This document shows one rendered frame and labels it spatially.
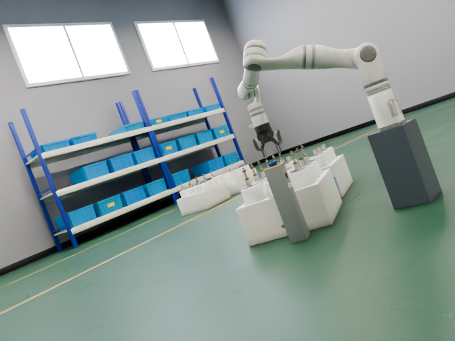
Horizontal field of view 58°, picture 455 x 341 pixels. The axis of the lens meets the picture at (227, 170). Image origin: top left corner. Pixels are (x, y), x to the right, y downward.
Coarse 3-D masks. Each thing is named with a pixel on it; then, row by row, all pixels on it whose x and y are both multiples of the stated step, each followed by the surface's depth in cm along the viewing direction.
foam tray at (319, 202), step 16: (320, 176) 190; (304, 192) 172; (320, 192) 170; (336, 192) 199; (240, 208) 184; (256, 208) 181; (272, 208) 179; (304, 208) 174; (320, 208) 171; (336, 208) 187; (256, 224) 183; (272, 224) 180; (320, 224) 172; (256, 240) 184; (272, 240) 182
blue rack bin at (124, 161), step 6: (120, 156) 618; (126, 156) 625; (108, 162) 612; (114, 162) 611; (120, 162) 617; (126, 162) 624; (132, 162) 631; (108, 168) 618; (114, 168) 609; (120, 168) 615
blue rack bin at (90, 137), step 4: (80, 136) 582; (84, 136) 587; (88, 136) 591; (92, 136) 595; (96, 136) 600; (72, 140) 576; (76, 140) 578; (80, 140) 582; (84, 140) 586; (88, 140) 591; (92, 140) 595; (72, 144) 580; (76, 144) 578
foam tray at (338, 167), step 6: (342, 156) 248; (330, 162) 231; (336, 162) 229; (342, 162) 243; (324, 168) 220; (330, 168) 219; (336, 168) 225; (342, 168) 238; (348, 168) 253; (336, 174) 221; (342, 174) 233; (348, 174) 248; (336, 180) 219; (342, 180) 229; (348, 180) 242; (342, 186) 224; (348, 186) 237; (342, 192) 220
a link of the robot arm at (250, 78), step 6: (252, 42) 160; (258, 42) 160; (246, 48) 161; (264, 48) 161; (246, 72) 176; (252, 72) 175; (258, 72) 176; (246, 78) 178; (252, 78) 177; (258, 78) 179; (246, 84) 181; (252, 84) 180
